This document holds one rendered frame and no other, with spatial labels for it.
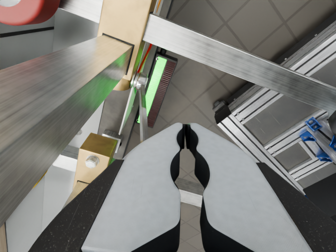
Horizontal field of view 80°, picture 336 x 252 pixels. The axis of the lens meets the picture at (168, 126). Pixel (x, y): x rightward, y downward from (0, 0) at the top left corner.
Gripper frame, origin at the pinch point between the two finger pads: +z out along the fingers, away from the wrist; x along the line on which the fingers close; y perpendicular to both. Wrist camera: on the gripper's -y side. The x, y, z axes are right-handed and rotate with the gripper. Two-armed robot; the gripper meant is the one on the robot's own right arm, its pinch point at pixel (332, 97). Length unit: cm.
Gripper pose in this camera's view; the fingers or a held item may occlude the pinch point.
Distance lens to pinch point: 39.1
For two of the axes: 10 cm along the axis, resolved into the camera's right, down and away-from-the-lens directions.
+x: 3.4, -8.1, -4.8
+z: 0.4, -5.0, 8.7
